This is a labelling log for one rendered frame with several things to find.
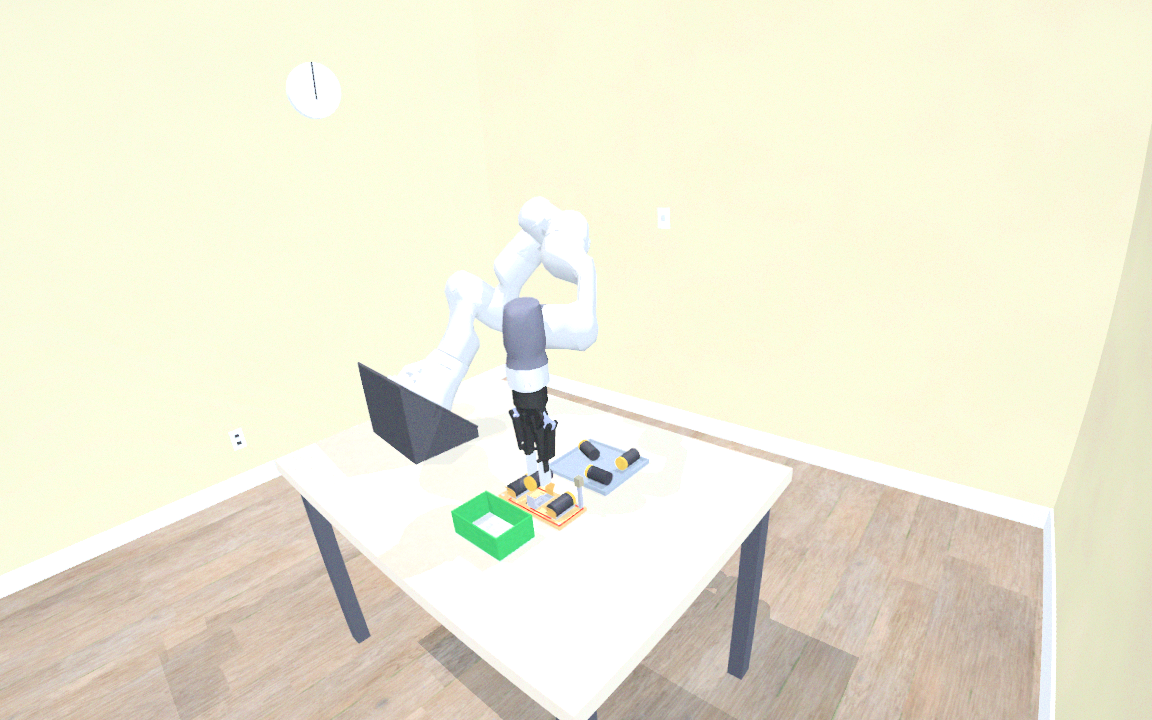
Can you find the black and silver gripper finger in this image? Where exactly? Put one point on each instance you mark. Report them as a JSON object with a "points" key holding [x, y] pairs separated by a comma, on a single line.
{"points": [[544, 438], [527, 438]]}

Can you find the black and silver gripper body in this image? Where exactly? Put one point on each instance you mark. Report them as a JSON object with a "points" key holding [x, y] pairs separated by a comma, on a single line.
{"points": [[532, 403]]}

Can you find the light blue tray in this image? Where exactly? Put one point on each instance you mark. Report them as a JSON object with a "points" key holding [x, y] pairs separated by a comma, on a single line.
{"points": [[574, 463]]}

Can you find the black battery with yellow end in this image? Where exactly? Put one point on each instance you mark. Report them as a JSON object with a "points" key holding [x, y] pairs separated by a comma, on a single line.
{"points": [[599, 475], [562, 503], [532, 482], [628, 458], [589, 450], [518, 485]]}

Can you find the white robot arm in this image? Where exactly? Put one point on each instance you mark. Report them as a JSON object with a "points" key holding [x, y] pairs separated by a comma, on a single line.
{"points": [[528, 327]]}

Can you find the green open-top box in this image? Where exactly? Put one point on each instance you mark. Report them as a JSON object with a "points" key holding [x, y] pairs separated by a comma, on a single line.
{"points": [[492, 517]]}

